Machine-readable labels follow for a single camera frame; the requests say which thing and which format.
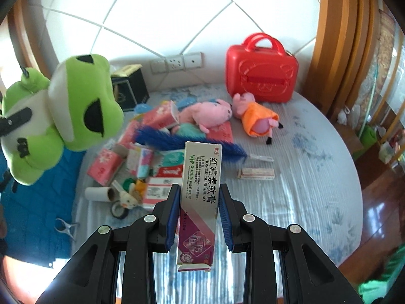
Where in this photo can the person's green clothing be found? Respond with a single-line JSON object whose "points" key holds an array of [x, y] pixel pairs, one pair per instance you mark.
{"points": [[386, 281]]}

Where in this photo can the red white box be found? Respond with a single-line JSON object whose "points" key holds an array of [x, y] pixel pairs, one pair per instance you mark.
{"points": [[158, 191]]}

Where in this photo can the blue plastic container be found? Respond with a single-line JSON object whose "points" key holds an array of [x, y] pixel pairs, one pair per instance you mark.
{"points": [[38, 202]]}

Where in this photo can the black tape roll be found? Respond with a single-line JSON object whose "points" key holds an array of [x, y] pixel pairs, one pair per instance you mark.
{"points": [[114, 212]]}

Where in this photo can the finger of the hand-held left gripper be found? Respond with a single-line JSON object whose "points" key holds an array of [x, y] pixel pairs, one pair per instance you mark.
{"points": [[22, 143], [17, 118]]}

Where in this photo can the white purple ointment box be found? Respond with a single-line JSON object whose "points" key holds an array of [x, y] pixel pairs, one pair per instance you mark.
{"points": [[199, 177]]}

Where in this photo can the small white ointment box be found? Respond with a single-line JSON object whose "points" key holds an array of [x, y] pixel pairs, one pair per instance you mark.
{"points": [[256, 173]]}

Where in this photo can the green frog plush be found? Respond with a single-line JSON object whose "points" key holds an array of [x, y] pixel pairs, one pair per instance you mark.
{"points": [[72, 101]]}

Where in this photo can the red toy suitcase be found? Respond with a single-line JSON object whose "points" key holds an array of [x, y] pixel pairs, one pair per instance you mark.
{"points": [[262, 69]]}

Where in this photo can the red floral tissue packet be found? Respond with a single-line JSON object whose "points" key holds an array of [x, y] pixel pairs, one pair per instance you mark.
{"points": [[221, 133]]}

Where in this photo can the pink pig plush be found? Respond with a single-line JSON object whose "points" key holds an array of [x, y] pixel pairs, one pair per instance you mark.
{"points": [[205, 110]]}

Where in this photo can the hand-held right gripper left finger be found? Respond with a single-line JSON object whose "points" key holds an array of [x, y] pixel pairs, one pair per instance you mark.
{"points": [[172, 215]]}

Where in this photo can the black box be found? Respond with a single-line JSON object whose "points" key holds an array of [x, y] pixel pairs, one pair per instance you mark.
{"points": [[133, 88]]}

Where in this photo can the white plastic clip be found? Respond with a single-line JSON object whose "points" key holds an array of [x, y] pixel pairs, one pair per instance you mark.
{"points": [[66, 228]]}

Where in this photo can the wooden door frame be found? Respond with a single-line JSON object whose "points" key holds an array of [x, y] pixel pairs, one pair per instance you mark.
{"points": [[335, 38]]}

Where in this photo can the teal soft cloth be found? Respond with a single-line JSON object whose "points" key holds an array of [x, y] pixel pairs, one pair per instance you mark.
{"points": [[188, 130]]}

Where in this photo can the white colourful print packet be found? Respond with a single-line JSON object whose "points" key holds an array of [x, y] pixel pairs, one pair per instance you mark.
{"points": [[140, 160]]}

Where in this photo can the green bag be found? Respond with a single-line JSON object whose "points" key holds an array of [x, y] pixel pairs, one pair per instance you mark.
{"points": [[368, 134]]}

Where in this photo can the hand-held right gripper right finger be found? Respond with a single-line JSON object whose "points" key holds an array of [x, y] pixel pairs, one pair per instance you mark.
{"points": [[225, 218]]}

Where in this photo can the pig plush in orange dress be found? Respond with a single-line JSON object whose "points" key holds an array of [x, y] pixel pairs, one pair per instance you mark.
{"points": [[256, 117]]}

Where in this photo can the cardboard tube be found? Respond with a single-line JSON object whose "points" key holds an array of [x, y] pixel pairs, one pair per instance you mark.
{"points": [[98, 193]]}

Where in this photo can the blue feather brush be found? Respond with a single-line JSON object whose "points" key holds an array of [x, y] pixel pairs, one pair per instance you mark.
{"points": [[158, 139]]}

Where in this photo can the small beige bear toy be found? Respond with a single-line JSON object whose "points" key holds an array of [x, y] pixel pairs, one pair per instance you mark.
{"points": [[129, 199]]}

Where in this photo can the green white box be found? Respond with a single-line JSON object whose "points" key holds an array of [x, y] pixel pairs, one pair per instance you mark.
{"points": [[171, 160]]}

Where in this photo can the blue round lid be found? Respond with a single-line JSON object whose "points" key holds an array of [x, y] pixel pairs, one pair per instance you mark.
{"points": [[141, 108]]}

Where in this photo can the pink floral tissue packet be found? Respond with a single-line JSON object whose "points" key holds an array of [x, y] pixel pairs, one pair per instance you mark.
{"points": [[104, 166], [129, 134], [158, 114]]}

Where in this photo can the white wall socket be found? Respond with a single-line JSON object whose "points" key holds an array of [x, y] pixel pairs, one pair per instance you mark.
{"points": [[194, 60], [158, 66], [175, 62]]}

